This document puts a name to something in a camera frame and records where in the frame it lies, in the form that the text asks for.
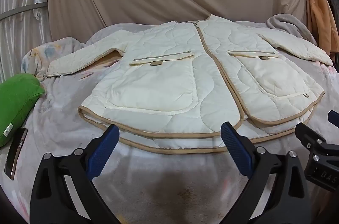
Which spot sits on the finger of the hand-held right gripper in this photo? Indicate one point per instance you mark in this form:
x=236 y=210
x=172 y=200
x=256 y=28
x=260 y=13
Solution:
x=334 y=118
x=308 y=136

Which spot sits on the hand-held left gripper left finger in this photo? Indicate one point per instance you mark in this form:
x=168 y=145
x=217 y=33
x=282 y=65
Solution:
x=102 y=152

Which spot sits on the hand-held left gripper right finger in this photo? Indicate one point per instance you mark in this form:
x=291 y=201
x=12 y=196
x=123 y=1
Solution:
x=237 y=150

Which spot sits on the cream quilted jacket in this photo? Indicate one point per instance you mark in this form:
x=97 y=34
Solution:
x=169 y=67

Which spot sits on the grey floral blanket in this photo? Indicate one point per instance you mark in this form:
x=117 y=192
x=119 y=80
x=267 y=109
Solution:
x=66 y=112

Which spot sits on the smartphone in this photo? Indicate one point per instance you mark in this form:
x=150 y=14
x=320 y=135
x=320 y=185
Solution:
x=16 y=155

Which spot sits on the green pillow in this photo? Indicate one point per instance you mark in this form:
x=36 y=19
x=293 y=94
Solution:
x=18 y=99

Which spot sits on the orange hanging cloth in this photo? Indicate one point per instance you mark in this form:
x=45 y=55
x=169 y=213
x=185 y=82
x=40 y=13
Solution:
x=320 y=17

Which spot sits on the silver satin curtain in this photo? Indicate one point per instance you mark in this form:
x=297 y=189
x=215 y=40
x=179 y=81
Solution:
x=21 y=36

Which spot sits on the metal rail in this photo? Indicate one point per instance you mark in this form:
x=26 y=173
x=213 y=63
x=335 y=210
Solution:
x=23 y=8

